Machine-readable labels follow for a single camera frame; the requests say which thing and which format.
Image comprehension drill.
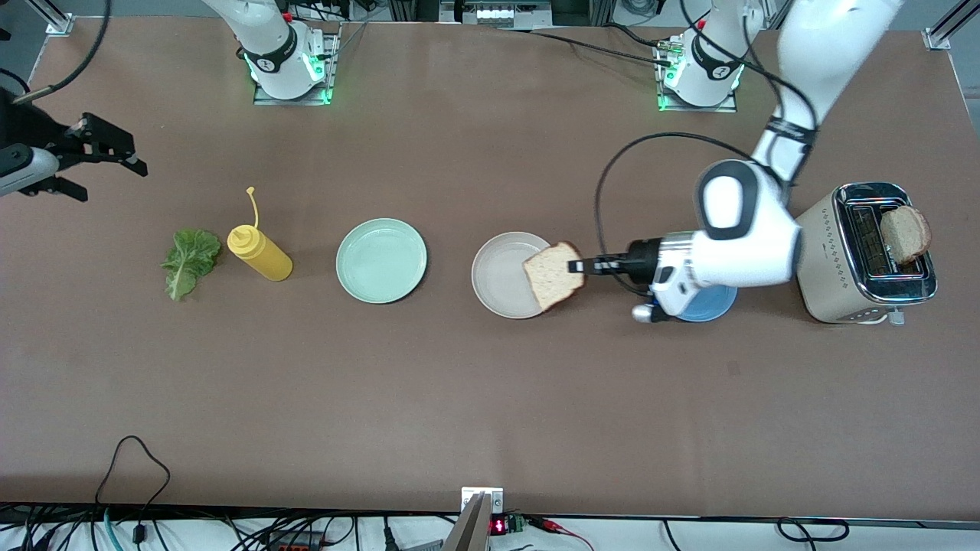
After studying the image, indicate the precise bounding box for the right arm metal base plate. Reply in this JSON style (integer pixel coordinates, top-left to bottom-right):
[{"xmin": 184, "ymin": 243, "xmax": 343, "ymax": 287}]
[{"xmin": 253, "ymin": 21, "xmax": 341, "ymax": 106}]

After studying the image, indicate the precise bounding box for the blue plate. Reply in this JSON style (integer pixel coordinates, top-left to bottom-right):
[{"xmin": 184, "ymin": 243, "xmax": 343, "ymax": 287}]
[{"xmin": 678, "ymin": 283, "xmax": 739, "ymax": 323}]

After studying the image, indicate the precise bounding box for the beige chrome toaster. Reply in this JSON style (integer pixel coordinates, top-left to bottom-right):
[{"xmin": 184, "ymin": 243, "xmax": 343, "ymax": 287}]
[{"xmin": 795, "ymin": 181, "xmax": 939, "ymax": 326}]

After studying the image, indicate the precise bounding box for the black oval cable loop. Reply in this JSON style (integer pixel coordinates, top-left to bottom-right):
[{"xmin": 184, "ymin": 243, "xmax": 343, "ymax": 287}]
[{"xmin": 777, "ymin": 518, "xmax": 851, "ymax": 543}]

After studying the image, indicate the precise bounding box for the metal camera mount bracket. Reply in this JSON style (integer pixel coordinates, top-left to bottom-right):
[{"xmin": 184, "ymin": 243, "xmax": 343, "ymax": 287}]
[{"xmin": 443, "ymin": 487, "xmax": 505, "ymax": 551}]

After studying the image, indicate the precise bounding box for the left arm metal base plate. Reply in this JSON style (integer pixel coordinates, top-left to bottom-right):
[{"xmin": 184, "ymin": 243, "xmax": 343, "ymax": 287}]
[{"xmin": 655, "ymin": 38, "xmax": 740, "ymax": 114}]

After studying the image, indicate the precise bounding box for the beige plate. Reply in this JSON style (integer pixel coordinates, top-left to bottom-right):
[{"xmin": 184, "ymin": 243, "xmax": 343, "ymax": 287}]
[{"xmin": 471, "ymin": 231, "xmax": 564, "ymax": 320}]

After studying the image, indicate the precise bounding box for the mint green plate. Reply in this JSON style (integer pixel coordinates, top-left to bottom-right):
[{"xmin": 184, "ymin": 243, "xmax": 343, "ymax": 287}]
[{"xmin": 335, "ymin": 218, "xmax": 428, "ymax": 305}]

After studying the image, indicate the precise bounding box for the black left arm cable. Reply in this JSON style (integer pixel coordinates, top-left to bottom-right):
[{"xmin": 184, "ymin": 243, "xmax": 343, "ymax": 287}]
[{"xmin": 596, "ymin": 0, "xmax": 820, "ymax": 295}]

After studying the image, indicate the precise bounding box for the white device with ports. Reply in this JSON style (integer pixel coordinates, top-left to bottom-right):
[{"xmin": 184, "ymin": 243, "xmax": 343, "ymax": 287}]
[{"xmin": 440, "ymin": 0, "xmax": 554, "ymax": 25}]

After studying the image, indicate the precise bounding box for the green lettuce leaf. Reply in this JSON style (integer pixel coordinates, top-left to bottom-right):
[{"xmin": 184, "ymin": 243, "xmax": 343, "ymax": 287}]
[{"xmin": 160, "ymin": 228, "xmax": 222, "ymax": 302}]

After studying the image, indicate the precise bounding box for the black cable to arm base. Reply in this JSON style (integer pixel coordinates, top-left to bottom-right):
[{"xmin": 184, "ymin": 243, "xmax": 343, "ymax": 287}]
[{"xmin": 490, "ymin": 23, "xmax": 678, "ymax": 68}]

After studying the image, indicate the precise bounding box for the aluminium frame post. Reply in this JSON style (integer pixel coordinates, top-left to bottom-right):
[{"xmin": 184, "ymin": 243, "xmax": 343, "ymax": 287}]
[
  {"xmin": 27, "ymin": 0, "xmax": 74, "ymax": 35},
  {"xmin": 923, "ymin": 0, "xmax": 980, "ymax": 51}
]

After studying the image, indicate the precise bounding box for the thin black looped cable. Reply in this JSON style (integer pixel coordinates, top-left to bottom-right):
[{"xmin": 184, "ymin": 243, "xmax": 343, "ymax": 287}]
[{"xmin": 96, "ymin": 435, "xmax": 171, "ymax": 521}]

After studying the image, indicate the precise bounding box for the toast bread slice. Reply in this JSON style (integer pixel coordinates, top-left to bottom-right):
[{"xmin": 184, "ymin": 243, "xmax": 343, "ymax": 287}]
[
  {"xmin": 523, "ymin": 241, "xmax": 586, "ymax": 312},
  {"xmin": 879, "ymin": 205, "xmax": 933, "ymax": 266}
]

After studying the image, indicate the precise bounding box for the yellow squeeze bottle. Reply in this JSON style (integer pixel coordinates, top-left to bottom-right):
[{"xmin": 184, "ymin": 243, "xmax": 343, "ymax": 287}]
[{"xmin": 227, "ymin": 186, "xmax": 294, "ymax": 282}]

